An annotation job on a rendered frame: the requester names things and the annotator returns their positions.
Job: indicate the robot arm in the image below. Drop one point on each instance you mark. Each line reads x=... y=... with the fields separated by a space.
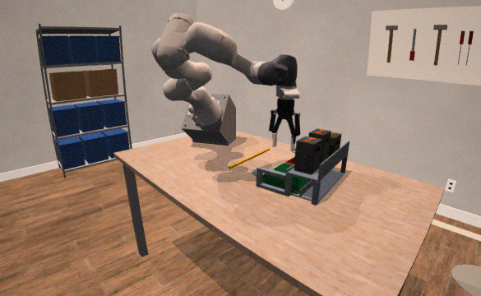
x=204 y=39

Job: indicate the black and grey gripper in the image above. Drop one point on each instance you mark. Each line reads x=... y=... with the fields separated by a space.
x=287 y=115

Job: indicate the green open bin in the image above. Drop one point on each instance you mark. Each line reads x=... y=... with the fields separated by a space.
x=297 y=182

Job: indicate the grey metal shelf rack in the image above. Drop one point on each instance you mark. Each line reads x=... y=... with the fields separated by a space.
x=324 y=176

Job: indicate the red bin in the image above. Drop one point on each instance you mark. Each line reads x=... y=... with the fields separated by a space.
x=291 y=161

